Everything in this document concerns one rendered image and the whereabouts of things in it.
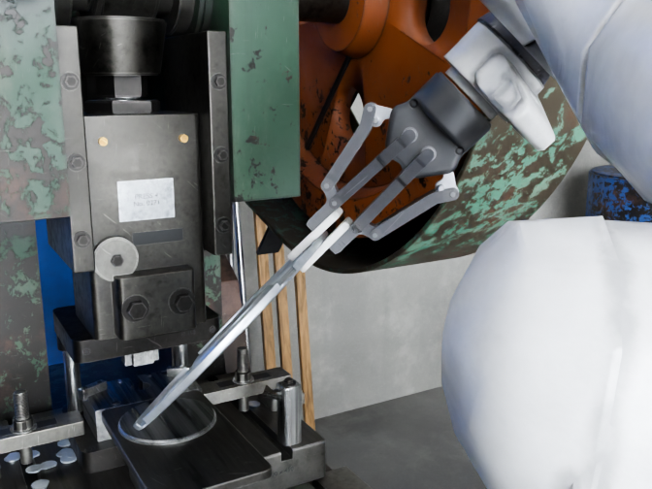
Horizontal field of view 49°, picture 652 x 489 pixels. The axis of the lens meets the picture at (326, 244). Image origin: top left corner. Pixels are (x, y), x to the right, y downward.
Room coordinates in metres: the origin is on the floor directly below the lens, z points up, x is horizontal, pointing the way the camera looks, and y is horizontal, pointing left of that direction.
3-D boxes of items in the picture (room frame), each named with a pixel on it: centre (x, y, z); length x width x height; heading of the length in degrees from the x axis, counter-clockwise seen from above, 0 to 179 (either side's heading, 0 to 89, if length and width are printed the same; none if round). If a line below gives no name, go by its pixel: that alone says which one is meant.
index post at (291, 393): (0.94, 0.05, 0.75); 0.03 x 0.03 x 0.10; 30
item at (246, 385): (1.05, 0.12, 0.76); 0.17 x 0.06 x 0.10; 120
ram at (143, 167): (0.93, 0.25, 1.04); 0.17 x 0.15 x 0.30; 30
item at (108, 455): (0.97, 0.27, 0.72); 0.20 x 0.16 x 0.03; 120
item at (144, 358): (0.96, 0.26, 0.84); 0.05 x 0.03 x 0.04; 120
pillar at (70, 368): (0.98, 0.37, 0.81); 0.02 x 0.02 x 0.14
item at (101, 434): (0.96, 0.27, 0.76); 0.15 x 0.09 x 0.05; 120
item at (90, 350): (0.97, 0.27, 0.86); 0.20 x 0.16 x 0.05; 120
